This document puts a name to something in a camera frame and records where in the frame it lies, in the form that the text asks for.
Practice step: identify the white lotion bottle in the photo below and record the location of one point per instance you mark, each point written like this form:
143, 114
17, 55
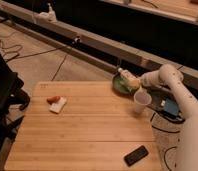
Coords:
129, 79

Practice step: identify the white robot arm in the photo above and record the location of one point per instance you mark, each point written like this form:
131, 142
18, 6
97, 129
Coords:
187, 149

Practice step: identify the green ceramic bowl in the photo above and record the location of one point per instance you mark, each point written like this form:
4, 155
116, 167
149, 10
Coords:
119, 86

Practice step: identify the small orange-red object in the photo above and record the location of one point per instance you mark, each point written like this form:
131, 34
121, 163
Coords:
53, 99

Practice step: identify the blue power box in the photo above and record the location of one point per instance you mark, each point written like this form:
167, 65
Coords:
170, 108

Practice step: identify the black smartphone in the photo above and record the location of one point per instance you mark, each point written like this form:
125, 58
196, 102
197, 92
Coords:
136, 155

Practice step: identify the black office chair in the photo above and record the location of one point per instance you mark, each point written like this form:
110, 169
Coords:
11, 93

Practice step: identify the metal floor rail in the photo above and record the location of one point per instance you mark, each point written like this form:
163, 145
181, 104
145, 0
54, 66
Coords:
143, 40

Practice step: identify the white object on rail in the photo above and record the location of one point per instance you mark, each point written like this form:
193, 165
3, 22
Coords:
49, 16

